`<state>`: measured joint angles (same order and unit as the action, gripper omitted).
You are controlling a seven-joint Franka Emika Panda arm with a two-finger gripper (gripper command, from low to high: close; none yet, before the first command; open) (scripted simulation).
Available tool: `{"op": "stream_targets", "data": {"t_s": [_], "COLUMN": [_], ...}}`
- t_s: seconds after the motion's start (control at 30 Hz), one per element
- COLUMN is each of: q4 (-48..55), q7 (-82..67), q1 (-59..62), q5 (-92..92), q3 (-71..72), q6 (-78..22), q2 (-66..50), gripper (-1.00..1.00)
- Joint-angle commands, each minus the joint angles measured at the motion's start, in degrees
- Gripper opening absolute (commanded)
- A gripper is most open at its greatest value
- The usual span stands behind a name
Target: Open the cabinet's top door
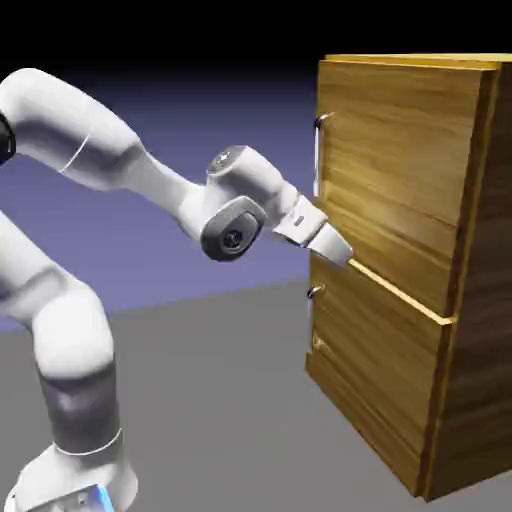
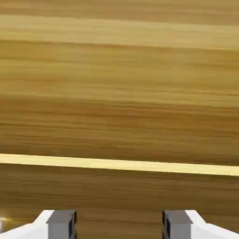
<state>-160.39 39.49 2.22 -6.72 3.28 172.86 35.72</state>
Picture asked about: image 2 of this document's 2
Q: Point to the light wood cabinet door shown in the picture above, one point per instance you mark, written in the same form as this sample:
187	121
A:
119	84
119	201

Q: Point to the light wood cabinet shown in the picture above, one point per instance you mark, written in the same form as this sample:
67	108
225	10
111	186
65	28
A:
119	165

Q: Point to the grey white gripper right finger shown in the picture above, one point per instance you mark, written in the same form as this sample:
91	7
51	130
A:
177	226

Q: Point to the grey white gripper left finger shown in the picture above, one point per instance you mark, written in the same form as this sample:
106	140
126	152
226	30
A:
59	226

